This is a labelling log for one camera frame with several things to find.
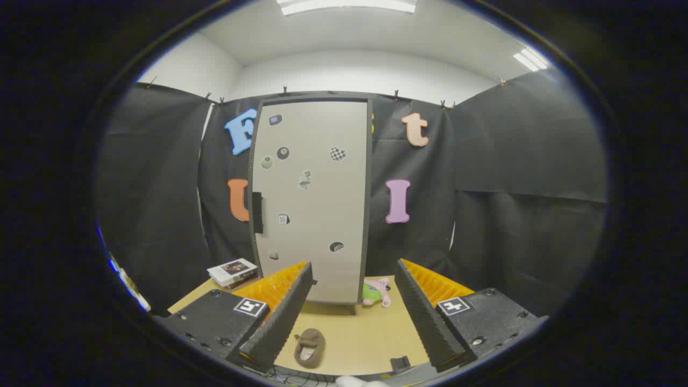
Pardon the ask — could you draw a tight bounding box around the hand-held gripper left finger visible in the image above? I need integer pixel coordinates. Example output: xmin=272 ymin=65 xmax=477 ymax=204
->
xmin=152 ymin=261 xmax=314 ymax=372

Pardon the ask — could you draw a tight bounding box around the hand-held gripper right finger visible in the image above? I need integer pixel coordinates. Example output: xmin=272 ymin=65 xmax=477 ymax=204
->
xmin=394 ymin=259 xmax=550 ymax=373

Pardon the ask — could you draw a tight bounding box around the brown fuzzy slipper shoe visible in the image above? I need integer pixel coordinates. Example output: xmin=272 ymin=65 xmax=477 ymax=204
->
xmin=293 ymin=328 xmax=326 ymax=369

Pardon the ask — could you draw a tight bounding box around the grey shoe cabinet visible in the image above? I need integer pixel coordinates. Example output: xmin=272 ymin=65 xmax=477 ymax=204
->
xmin=248 ymin=91 xmax=374 ymax=306

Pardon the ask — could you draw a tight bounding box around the pink green plush toy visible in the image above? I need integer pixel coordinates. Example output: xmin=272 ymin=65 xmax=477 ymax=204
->
xmin=362 ymin=277 xmax=392 ymax=308

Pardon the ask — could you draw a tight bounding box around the stack of white books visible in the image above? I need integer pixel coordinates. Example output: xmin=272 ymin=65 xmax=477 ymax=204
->
xmin=207 ymin=258 xmax=259 ymax=290

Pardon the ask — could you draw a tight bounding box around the small ceiling light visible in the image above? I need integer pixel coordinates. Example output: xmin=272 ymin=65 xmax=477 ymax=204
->
xmin=512 ymin=47 xmax=549 ymax=72

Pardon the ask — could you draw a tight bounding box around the long ceiling light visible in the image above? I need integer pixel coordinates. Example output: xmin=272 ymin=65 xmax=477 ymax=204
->
xmin=277 ymin=0 xmax=417 ymax=16

